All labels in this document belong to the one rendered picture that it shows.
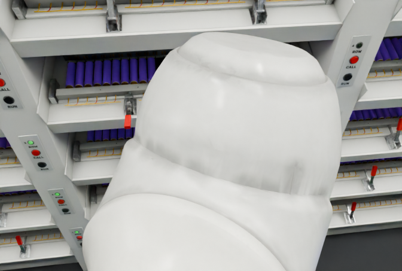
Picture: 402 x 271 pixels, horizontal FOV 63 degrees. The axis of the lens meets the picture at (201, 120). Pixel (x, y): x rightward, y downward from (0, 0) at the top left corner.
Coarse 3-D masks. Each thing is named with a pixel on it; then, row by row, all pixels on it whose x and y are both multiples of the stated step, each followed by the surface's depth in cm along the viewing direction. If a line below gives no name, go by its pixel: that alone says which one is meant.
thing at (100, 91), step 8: (72, 88) 72; (80, 88) 72; (88, 88) 72; (96, 88) 72; (104, 88) 72; (112, 88) 72; (120, 88) 73; (128, 88) 73; (136, 88) 73; (144, 88) 73; (56, 96) 71; (64, 96) 72; (72, 96) 72; (80, 96) 72; (88, 96) 73; (96, 96) 73; (104, 96) 73; (80, 104) 72; (88, 104) 72
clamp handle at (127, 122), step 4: (128, 104) 71; (128, 108) 70; (128, 112) 69; (128, 116) 68; (124, 120) 67; (128, 120) 67; (124, 124) 66; (128, 124) 66; (124, 128) 66; (128, 128) 66
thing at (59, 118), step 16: (304, 48) 79; (48, 64) 74; (64, 64) 78; (48, 80) 73; (64, 80) 76; (48, 96) 70; (48, 112) 72; (64, 112) 72; (80, 112) 72; (96, 112) 72; (112, 112) 72; (64, 128) 73; (80, 128) 74; (96, 128) 74; (112, 128) 75
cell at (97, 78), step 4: (96, 64) 76; (100, 64) 76; (96, 68) 75; (100, 68) 76; (96, 72) 75; (100, 72) 75; (96, 76) 74; (100, 76) 75; (96, 80) 74; (100, 80) 74; (100, 84) 74
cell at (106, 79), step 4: (108, 60) 77; (104, 64) 76; (108, 64) 76; (104, 68) 76; (108, 68) 76; (104, 72) 75; (108, 72) 75; (104, 76) 74; (108, 76) 75; (104, 80) 74; (108, 80) 74
